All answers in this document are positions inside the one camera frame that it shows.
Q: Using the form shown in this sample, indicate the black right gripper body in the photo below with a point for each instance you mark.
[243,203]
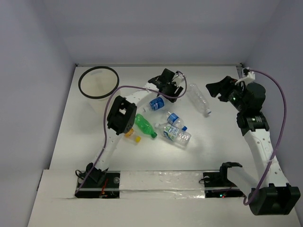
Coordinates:
[236,94]

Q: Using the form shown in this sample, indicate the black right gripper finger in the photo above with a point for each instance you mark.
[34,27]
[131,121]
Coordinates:
[223,98]
[215,89]

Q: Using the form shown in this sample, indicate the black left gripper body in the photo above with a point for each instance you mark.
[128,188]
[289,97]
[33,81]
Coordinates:
[171,88]

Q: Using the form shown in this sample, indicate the large clear plastic bottle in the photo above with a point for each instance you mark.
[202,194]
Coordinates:
[198,100]

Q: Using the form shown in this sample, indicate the small blue label bottle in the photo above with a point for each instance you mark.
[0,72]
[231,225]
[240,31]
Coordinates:
[174,120]

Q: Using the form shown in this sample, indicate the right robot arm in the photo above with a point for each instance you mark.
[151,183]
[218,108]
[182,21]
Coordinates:
[272,193]

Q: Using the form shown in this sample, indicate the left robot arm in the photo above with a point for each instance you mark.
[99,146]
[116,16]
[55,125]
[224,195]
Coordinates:
[119,116]

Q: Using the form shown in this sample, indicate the white bin with black rim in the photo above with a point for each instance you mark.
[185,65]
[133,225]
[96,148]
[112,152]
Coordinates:
[97,85]

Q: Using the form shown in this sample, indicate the green white label bottle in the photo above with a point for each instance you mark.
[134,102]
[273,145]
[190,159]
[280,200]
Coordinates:
[173,135]

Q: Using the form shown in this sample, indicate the green plastic bottle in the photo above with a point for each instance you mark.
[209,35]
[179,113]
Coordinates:
[144,126]

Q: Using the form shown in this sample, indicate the orange label yellow cap bottle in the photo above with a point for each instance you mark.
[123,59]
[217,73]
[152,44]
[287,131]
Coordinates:
[133,135]

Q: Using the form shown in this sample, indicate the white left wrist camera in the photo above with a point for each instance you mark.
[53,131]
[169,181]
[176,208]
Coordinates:
[179,77]

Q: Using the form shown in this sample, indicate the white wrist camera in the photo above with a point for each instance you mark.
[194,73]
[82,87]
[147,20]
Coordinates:
[179,77]
[248,76]

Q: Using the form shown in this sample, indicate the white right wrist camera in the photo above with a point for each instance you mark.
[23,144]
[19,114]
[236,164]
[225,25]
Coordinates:
[248,76]

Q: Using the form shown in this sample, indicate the aluminium rail at table edge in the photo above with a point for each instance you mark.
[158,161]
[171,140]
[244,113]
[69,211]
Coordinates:
[239,68]

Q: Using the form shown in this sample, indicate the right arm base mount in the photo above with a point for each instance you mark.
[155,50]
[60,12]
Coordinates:
[217,185]

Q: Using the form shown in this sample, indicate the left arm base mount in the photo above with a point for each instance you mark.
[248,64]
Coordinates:
[104,186]

